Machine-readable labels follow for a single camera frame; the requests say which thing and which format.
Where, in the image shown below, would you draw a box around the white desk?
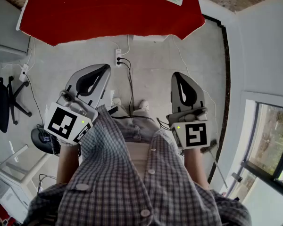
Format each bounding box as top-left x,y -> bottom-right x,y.
0,144 -> 53,222

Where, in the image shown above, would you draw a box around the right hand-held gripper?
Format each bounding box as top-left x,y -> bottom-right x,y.
166,72 -> 212,150

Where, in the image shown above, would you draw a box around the red tablecloth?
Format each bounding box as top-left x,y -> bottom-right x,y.
18,0 -> 206,47

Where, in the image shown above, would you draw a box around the black office chair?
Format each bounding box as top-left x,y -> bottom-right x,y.
0,76 -> 33,134

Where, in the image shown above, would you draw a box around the brush with metal handle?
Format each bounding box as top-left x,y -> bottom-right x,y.
200,142 -> 229,190

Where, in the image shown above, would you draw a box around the person's right forearm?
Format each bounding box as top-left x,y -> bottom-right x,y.
183,148 -> 210,191

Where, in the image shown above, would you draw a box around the black power cable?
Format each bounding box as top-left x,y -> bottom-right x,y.
117,57 -> 135,113

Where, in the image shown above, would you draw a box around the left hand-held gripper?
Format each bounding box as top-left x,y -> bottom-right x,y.
43,64 -> 112,145

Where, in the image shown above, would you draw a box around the person's white undershirt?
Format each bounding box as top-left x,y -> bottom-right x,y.
126,141 -> 152,175

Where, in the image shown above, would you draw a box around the small white power adapter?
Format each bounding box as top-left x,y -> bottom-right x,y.
19,64 -> 30,82

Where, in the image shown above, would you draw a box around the person's grey trousers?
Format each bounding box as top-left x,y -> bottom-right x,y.
108,104 -> 161,144

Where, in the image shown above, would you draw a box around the white power strip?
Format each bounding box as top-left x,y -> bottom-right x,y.
114,48 -> 123,68

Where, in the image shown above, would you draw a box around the black round bag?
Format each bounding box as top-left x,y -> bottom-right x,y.
30,125 -> 60,155

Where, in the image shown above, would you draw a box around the person's left forearm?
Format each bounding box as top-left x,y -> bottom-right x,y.
56,142 -> 83,186

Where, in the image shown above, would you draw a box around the black-framed window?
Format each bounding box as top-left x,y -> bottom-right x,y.
240,97 -> 283,195

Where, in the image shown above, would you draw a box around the person's checked shirt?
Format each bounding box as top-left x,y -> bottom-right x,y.
23,104 -> 253,226

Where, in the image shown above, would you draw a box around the grey cabinet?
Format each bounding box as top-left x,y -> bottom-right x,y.
0,42 -> 31,64

